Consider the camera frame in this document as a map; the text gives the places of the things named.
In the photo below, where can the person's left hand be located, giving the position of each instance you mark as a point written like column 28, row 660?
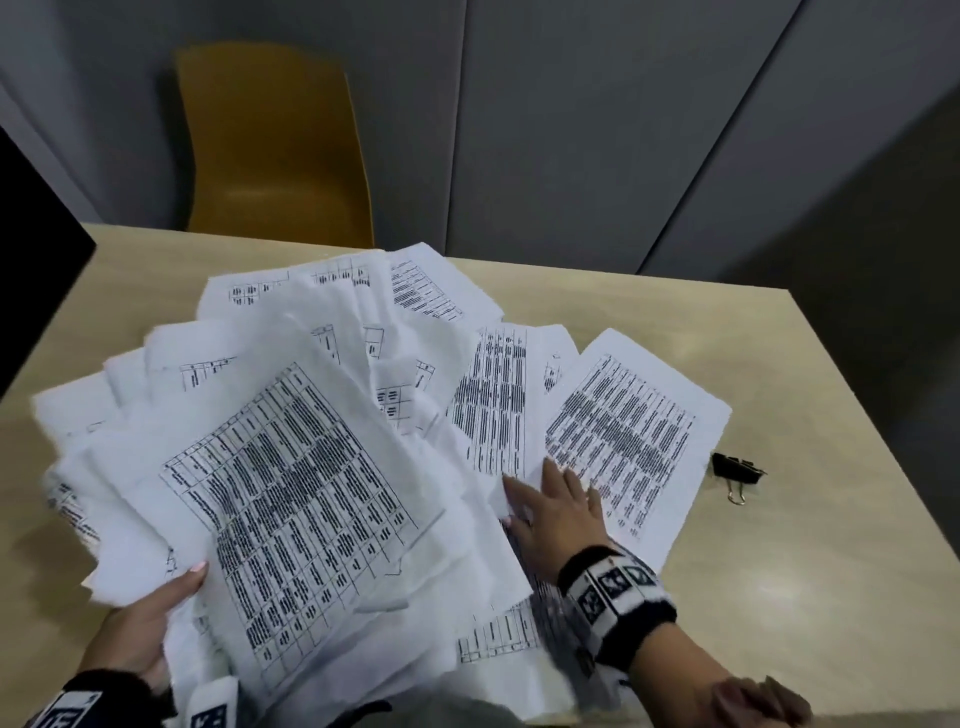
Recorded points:
column 131, row 637

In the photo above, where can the person's right hand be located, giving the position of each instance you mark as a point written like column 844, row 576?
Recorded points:
column 566, row 529

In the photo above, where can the stack of printed paper sheets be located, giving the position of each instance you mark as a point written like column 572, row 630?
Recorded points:
column 622, row 427

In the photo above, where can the black binder clip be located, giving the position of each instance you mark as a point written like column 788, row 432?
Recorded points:
column 733, row 466

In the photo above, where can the white paper sheet with table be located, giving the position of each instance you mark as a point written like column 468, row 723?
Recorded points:
column 285, row 495

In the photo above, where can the person's right forearm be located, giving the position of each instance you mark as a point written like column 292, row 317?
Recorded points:
column 675, row 667

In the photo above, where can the person's grey clothing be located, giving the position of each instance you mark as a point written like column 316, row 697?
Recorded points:
column 450, row 716

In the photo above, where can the brown scrunchie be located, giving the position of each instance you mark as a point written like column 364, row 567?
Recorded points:
column 757, row 701

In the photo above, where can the black computer tower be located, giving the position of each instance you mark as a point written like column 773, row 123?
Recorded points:
column 30, row 285

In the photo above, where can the yellow plastic chair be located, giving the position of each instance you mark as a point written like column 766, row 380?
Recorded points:
column 277, row 142

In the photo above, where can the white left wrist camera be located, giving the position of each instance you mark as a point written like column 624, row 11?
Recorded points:
column 214, row 709

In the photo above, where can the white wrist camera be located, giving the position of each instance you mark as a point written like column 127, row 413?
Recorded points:
column 600, row 667
column 214, row 709

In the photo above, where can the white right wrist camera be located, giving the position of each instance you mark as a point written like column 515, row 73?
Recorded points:
column 600, row 667

